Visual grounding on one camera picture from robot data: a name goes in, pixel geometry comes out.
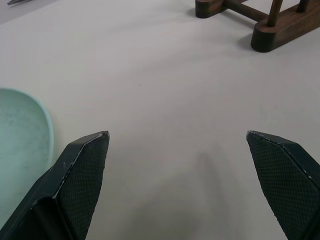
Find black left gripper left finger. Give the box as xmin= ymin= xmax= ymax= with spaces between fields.
xmin=0 ymin=130 xmax=111 ymax=240

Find green plate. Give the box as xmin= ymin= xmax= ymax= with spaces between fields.
xmin=0 ymin=87 xmax=56 ymax=198

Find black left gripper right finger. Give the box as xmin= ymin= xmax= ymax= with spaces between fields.
xmin=245 ymin=130 xmax=320 ymax=240

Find dark wooden rack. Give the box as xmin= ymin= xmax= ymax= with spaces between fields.
xmin=194 ymin=0 xmax=320 ymax=53

